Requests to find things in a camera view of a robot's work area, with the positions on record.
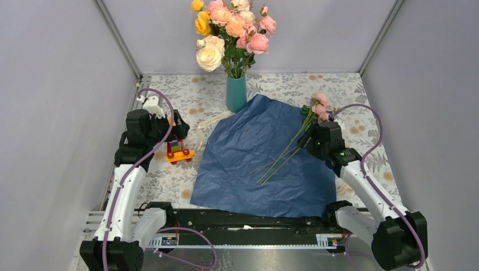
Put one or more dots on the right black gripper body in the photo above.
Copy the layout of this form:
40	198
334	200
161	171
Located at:
315	145

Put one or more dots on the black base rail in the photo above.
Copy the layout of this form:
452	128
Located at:
202	228

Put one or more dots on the teal ceramic vase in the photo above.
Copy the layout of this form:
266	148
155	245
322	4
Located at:
236	95

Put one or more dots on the flower bouquet in vase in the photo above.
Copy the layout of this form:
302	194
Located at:
209	48

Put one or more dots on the yellow red toy block car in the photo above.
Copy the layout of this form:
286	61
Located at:
176	150

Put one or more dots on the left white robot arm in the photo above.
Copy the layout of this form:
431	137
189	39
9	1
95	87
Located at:
118	244

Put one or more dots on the blue wrapping paper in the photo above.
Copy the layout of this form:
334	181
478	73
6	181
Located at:
262	122

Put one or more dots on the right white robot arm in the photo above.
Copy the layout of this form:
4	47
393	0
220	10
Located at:
397	236

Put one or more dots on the floral patterned table mat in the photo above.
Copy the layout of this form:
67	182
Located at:
202	97

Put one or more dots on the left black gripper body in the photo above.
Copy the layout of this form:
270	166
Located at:
159	126

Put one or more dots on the peach pink flower stem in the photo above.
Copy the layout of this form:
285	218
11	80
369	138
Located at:
231	29

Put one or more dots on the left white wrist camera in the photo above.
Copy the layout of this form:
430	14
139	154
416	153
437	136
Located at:
153	105

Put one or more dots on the pink flowers bunch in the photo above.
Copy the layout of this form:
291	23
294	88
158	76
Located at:
314	112

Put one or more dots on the pink rose flower stem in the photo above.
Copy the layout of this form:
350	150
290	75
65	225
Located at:
250	44

